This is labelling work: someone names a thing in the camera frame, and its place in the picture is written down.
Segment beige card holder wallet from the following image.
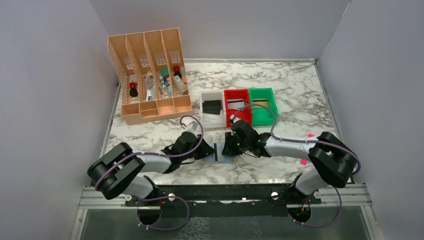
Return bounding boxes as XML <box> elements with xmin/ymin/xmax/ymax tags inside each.
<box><xmin>201</xmin><ymin>142</ymin><xmax>235</xmax><ymax>164</ymax></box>

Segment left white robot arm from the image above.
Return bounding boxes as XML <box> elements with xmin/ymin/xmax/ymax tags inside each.
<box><xmin>87</xmin><ymin>131</ymin><xmax>214</xmax><ymax>206</ymax></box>

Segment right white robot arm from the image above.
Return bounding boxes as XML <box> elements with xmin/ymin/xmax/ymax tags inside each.
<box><xmin>222</xmin><ymin>119</ymin><xmax>362</xmax><ymax>204</ymax></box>

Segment silver card in red bin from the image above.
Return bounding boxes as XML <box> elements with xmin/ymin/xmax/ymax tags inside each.
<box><xmin>226</xmin><ymin>99</ymin><xmax>246</xmax><ymax>110</ymax></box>

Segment gold card in green bin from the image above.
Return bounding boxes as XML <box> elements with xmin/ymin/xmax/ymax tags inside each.
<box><xmin>252</xmin><ymin>98</ymin><xmax>269</xmax><ymax>108</ymax></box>

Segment black cards in white bin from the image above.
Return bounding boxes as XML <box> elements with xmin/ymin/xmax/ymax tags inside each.
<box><xmin>202</xmin><ymin>100</ymin><xmax>222</xmax><ymax>115</ymax></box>

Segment red plastic bin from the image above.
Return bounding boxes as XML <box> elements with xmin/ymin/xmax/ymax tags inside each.
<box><xmin>223</xmin><ymin>89</ymin><xmax>254</xmax><ymax>129</ymax></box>

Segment green plastic bin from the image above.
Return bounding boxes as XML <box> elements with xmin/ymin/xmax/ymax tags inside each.
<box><xmin>248</xmin><ymin>88</ymin><xmax>278</xmax><ymax>126</ymax></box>

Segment white plastic bin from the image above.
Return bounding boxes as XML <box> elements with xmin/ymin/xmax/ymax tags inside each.
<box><xmin>199</xmin><ymin>90</ymin><xmax>227</xmax><ymax>129</ymax></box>

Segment white box in organizer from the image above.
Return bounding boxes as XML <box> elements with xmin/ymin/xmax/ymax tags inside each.
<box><xmin>172</xmin><ymin>75</ymin><xmax>189</xmax><ymax>95</ymax></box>

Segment pink marker pen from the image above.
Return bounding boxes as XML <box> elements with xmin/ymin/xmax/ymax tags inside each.
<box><xmin>299</xmin><ymin>133</ymin><xmax>316</xmax><ymax>166</ymax></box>

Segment red capped black bottle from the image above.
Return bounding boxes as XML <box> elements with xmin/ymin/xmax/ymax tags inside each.
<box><xmin>129</xmin><ymin>81</ymin><xmax>139</xmax><ymax>98</ymax></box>

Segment green capped tube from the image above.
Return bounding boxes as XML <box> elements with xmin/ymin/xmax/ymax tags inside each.
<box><xmin>159</xmin><ymin>68</ymin><xmax>173</xmax><ymax>98</ymax></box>

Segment red black small bottle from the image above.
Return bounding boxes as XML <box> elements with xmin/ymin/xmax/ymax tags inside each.
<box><xmin>172</xmin><ymin>65</ymin><xmax>182</xmax><ymax>78</ymax></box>

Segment silver items in organizer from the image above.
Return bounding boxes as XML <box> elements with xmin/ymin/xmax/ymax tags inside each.
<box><xmin>143</xmin><ymin>71</ymin><xmax>156</xmax><ymax>101</ymax></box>

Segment peach desk file organizer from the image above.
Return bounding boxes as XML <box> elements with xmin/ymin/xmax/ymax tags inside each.
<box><xmin>107</xmin><ymin>28</ymin><xmax>193</xmax><ymax>125</ymax></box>

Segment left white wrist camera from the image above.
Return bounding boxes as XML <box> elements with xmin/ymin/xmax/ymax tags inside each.
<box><xmin>181</xmin><ymin>121</ymin><xmax>199</xmax><ymax>137</ymax></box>

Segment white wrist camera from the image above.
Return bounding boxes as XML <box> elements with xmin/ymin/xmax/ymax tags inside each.
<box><xmin>228</xmin><ymin>115</ymin><xmax>240</xmax><ymax>126</ymax></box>
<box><xmin>181</xmin><ymin>121</ymin><xmax>199</xmax><ymax>137</ymax></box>

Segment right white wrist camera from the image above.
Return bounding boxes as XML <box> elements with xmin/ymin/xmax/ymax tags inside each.
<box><xmin>228</xmin><ymin>115</ymin><xmax>240</xmax><ymax>126</ymax></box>

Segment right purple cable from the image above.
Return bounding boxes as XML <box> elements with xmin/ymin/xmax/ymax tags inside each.
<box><xmin>229</xmin><ymin>103</ymin><xmax>362</xmax><ymax>229</ymax></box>

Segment black metal base rail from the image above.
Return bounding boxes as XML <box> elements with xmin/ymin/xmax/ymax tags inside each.
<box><xmin>125</xmin><ymin>183</ymin><xmax>322</xmax><ymax>218</ymax></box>

